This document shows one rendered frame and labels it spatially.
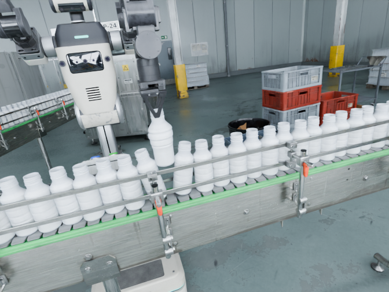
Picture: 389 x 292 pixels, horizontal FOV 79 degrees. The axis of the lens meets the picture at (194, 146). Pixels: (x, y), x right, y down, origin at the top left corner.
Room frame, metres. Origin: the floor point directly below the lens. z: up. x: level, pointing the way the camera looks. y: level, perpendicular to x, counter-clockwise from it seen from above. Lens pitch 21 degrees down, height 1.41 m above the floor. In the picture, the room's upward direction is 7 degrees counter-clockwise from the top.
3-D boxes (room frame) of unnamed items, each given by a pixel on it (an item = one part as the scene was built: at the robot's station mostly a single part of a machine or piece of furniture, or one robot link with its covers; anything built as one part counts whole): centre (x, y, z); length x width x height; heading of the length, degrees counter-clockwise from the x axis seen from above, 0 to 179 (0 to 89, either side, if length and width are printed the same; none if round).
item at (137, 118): (4.98, 1.34, 1.00); 1.60 x 1.30 x 2.00; 176
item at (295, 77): (3.00, -1.29, 1.00); 0.61 x 0.41 x 0.22; 111
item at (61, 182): (0.58, 0.37, 1.08); 0.06 x 0.06 x 0.17
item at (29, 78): (6.44, 4.14, 0.96); 0.82 x 0.50 x 1.91; 176
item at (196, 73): (10.61, -0.19, 0.50); 1.24 x 1.03 x 1.00; 107
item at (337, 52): (9.28, -5.66, 0.55); 0.40 x 0.40 x 1.10; 14
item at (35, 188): (0.56, 0.43, 1.08); 0.06 x 0.06 x 0.17
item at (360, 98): (4.64, -3.14, 0.49); 1.05 x 0.55 x 0.99; 104
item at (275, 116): (2.99, -1.29, 0.55); 0.61 x 0.41 x 0.22; 111
